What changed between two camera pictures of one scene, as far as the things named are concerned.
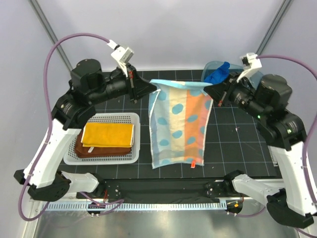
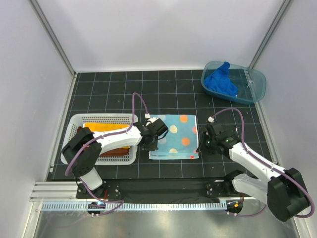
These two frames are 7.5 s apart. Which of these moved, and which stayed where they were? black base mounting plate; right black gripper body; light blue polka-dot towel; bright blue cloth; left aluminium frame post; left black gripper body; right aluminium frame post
Moved: right black gripper body; left black gripper body; light blue polka-dot towel
Stayed: black base mounting plate; left aluminium frame post; bright blue cloth; right aluminium frame post
